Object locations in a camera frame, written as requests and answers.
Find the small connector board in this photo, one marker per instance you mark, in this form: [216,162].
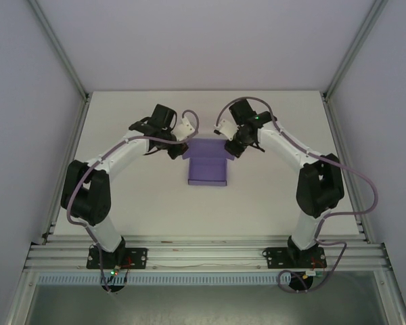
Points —
[114,271]
[313,273]

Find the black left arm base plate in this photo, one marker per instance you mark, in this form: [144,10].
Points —
[138,257]

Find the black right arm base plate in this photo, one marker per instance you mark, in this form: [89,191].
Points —
[274,257]

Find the wide aluminium mounting rail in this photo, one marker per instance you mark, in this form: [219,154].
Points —
[206,252]

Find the purple paper box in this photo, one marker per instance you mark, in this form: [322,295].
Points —
[208,169]

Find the grey sheet metal panel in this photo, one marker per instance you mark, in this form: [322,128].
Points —
[203,304]

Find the aluminium frame post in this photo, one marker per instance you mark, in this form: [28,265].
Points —
[355,47]
[59,50]

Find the aluminium side rail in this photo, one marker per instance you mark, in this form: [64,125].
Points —
[71,142]
[348,176]

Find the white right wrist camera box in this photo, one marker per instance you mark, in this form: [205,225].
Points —
[224,128]

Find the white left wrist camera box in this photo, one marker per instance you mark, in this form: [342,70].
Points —
[184,129]

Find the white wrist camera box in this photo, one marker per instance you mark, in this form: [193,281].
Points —
[224,128]
[184,129]

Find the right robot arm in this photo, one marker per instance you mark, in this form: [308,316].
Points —
[284,145]

